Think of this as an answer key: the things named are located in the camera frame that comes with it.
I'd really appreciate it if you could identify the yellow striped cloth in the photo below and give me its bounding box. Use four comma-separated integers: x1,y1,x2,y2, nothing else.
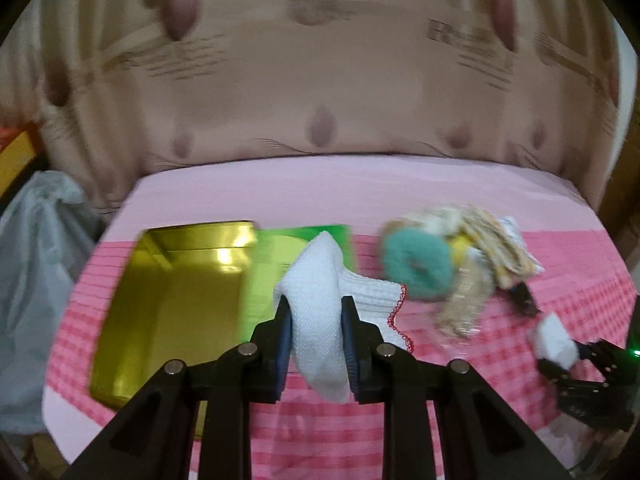
401,205,544,290

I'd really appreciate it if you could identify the green tissue pack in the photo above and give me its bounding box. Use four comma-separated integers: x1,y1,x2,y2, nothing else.
238,224,356,342

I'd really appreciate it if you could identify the cotton swabs clear bag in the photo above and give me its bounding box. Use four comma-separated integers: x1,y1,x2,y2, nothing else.
435,260,495,339

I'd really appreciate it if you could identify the red yellow cardboard box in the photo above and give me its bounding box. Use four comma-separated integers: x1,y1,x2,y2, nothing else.
0,122,47,195

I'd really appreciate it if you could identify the white sock with red trim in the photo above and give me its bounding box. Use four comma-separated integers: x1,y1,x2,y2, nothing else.
273,231,412,404

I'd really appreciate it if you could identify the gold metal tin box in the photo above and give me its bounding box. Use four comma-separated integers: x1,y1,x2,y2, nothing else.
89,221,257,410

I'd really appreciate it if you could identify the grey plastic cover sheet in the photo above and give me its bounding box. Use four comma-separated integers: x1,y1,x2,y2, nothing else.
0,171,105,434

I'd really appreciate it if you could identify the teal fluffy scrunchie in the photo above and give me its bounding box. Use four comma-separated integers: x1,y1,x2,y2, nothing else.
380,226,456,301

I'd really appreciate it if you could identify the beige leaf print curtain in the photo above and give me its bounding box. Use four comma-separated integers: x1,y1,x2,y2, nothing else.
27,0,620,206

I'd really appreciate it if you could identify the blue black sachet packet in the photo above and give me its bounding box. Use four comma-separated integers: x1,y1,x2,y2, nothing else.
508,282,540,318

